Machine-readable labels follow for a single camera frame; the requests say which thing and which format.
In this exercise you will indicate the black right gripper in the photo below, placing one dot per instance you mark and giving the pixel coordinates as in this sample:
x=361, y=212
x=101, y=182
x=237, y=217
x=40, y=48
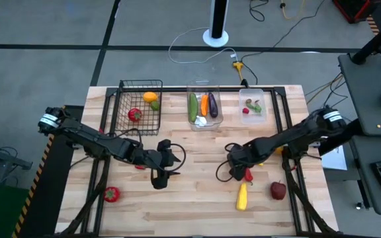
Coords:
x=241, y=157

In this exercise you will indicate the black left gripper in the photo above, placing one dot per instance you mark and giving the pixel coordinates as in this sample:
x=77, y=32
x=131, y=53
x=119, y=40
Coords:
x=159, y=158

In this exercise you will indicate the long red pepper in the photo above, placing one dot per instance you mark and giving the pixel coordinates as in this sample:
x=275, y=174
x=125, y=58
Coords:
x=249, y=175

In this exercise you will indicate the yellow corn cob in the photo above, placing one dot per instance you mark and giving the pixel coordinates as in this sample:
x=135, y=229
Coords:
x=242, y=197

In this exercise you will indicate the small red chili pepper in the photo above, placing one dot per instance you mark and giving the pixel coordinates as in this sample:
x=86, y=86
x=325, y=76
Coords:
x=140, y=167

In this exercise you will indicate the dark red apple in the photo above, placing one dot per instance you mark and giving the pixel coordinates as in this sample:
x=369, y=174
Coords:
x=278, y=191

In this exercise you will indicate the white garlic bulb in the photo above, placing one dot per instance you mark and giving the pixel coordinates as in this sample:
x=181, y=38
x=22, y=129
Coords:
x=200, y=121

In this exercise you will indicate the red bell pepper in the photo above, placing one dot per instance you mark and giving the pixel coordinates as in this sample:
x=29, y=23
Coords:
x=112, y=194

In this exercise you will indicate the red tomato green stem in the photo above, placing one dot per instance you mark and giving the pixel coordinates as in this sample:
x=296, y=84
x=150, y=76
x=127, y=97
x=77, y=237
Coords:
x=134, y=115

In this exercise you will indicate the green lime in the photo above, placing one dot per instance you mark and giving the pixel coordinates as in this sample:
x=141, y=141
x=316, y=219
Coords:
x=154, y=105

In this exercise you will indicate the green cucumber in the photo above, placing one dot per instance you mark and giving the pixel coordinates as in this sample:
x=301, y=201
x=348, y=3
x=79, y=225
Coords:
x=193, y=107

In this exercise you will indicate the light green small pepper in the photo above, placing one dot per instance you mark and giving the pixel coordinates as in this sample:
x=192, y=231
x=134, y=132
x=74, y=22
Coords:
x=258, y=108

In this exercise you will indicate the dark green small chili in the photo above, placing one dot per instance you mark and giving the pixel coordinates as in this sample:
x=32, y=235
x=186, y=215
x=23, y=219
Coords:
x=251, y=105

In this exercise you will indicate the purple eggplant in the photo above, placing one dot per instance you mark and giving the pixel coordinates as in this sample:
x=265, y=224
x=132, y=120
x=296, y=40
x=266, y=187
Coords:
x=213, y=105

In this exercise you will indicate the small brown mushroom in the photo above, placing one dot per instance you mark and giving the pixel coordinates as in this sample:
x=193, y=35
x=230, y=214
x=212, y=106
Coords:
x=249, y=101

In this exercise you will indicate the orange carrot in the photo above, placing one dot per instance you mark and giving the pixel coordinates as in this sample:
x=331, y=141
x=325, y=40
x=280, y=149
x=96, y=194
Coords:
x=204, y=105

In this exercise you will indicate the orange citrus fruit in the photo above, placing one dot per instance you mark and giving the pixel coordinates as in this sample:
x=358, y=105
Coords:
x=150, y=96

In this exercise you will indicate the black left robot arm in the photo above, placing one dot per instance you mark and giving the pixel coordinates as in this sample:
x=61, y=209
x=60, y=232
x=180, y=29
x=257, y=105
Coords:
x=91, y=140

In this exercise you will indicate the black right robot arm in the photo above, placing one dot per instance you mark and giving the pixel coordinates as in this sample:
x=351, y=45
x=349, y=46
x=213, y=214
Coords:
x=293, y=135

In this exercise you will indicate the translucent low plastic container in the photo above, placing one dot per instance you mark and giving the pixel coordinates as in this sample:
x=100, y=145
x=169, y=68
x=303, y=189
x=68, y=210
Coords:
x=258, y=119

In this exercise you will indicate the clear plastic tall bin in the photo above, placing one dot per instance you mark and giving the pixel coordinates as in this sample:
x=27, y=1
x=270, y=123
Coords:
x=202, y=87

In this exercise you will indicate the white paper sheet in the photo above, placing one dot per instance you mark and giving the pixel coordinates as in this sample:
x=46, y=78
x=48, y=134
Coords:
x=334, y=162

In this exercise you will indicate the yellow power plug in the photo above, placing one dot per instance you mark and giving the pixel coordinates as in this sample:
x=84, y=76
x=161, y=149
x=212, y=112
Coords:
x=238, y=66

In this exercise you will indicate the black hazard-striped platform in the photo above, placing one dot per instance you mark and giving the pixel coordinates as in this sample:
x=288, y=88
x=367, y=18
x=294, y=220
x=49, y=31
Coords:
x=51, y=198

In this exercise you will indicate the black white pole stand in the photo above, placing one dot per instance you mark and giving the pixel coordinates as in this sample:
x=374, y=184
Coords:
x=215, y=39

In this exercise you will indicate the grey keyboard desk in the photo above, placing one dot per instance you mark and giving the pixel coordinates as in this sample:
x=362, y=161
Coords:
x=380, y=206

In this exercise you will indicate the grey desk top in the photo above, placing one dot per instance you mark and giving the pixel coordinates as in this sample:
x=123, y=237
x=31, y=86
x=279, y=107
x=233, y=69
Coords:
x=365, y=99

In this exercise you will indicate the grey metal stand leg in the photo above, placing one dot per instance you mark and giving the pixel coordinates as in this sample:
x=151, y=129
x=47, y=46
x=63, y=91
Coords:
x=2, y=154

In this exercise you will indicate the black aluminium table frame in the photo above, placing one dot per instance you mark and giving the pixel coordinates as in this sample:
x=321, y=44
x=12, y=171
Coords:
x=177, y=89

